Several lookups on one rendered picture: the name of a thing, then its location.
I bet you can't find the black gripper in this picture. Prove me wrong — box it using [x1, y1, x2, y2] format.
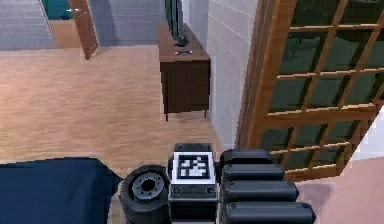
[118, 164, 172, 224]

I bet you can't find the dark brown wooden cabinet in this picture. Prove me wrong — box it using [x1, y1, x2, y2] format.
[157, 23, 212, 122]

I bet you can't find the black television set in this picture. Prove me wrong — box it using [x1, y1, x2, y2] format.
[164, 0, 190, 48]

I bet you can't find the brown wooden room door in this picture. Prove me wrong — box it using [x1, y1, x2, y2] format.
[68, 0, 100, 61]

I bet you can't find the wooden framed window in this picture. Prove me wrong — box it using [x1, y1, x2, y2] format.
[235, 0, 384, 183]

